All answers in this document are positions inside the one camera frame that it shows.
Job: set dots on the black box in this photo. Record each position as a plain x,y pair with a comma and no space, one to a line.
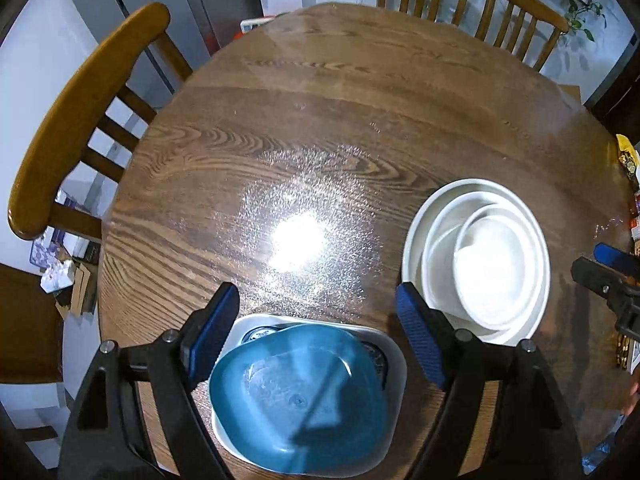
89,254

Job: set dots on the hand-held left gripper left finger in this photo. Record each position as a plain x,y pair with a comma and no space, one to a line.
212,330

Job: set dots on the white flat device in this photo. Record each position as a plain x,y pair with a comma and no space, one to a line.
252,25

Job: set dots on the cardboard pieces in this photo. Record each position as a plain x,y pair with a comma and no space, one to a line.
80,292

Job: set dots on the small white bowl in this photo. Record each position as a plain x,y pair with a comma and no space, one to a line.
500,270

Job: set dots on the trailing green plant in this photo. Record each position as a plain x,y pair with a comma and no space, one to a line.
585,15

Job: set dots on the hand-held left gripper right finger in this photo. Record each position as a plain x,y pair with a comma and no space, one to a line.
417,335

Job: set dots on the blue bowl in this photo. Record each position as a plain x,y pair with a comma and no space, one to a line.
300,390

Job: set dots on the purple patterned box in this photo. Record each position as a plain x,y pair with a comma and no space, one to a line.
42,255

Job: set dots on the person's right hand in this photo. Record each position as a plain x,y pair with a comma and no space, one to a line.
634,397

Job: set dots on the square patterned white plate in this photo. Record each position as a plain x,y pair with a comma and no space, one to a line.
250,322

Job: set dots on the medium white bowl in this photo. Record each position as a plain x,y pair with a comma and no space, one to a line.
440,267

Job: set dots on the large white bowl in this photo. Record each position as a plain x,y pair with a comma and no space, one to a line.
414,240

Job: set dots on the grey refrigerator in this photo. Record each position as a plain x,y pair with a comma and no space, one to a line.
165,20

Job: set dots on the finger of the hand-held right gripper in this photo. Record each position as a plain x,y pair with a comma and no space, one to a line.
600,280
617,262

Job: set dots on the yellow snack packet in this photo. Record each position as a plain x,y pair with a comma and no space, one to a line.
629,155

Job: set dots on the white floral packet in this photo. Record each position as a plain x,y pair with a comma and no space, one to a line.
56,277

